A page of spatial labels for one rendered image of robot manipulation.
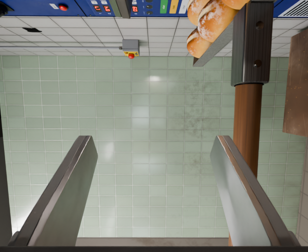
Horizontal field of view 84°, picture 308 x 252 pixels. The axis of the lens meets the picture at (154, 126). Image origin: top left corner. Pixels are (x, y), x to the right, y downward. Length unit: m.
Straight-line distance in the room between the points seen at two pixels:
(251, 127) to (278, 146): 1.60
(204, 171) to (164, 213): 0.53
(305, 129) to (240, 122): 0.88
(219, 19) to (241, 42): 0.10
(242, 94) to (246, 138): 0.05
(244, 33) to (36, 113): 1.66
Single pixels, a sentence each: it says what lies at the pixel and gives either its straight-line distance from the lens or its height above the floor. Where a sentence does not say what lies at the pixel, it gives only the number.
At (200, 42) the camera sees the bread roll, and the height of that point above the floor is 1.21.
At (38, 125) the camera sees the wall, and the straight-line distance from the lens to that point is 1.75.
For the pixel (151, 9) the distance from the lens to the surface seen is 0.81.
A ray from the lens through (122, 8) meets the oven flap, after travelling 0.56.
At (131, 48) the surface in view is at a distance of 1.16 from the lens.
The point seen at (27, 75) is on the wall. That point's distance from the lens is 1.80.
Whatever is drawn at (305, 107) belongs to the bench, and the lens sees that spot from 1.11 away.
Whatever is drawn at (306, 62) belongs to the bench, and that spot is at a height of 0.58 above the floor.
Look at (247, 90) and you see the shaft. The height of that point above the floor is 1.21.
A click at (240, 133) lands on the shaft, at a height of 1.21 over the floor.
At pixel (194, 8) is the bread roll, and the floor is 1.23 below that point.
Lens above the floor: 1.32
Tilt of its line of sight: level
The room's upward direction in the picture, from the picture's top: 90 degrees counter-clockwise
